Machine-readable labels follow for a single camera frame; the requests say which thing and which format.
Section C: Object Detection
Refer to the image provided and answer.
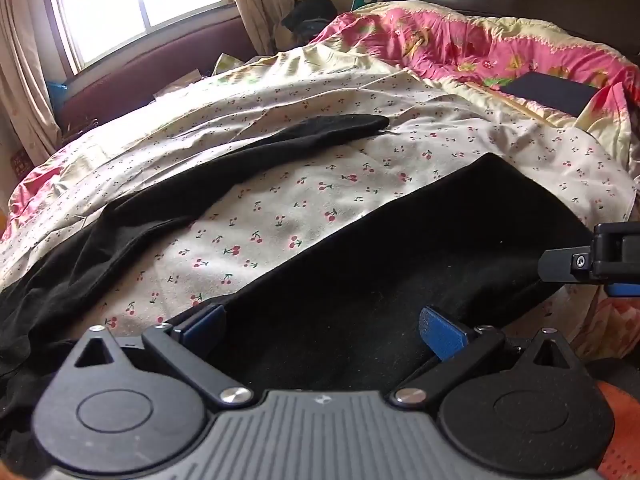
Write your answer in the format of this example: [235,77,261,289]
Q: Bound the orange cloth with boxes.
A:
[595,375,640,480]

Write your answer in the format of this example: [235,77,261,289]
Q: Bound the black pants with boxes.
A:
[0,114,596,461]

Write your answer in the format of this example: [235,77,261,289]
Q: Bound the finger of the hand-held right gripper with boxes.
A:
[538,246,596,285]

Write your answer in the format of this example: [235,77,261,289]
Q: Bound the black bag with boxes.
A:
[280,0,341,43]

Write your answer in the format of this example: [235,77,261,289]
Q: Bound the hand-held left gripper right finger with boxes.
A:
[390,306,583,408]

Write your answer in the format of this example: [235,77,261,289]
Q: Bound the window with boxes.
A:
[47,0,236,68]

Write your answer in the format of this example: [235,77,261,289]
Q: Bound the beige speckled mattress sheet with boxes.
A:
[500,285,601,361]

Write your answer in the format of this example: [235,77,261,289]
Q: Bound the beige curtain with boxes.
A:
[220,0,291,56]
[0,0,63,136]

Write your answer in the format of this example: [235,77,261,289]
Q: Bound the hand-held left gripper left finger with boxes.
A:
[72,304,256,408]

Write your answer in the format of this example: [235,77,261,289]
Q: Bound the cherry print bedsheet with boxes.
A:
[0,35,640,341]

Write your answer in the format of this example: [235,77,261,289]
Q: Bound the maroon padded bench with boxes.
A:
[57,15,261,131]

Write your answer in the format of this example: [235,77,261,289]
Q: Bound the blue plastic item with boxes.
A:
[47,80,68,111]

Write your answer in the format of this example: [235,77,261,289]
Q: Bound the pink floral quilt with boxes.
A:
[0,0,640,241]

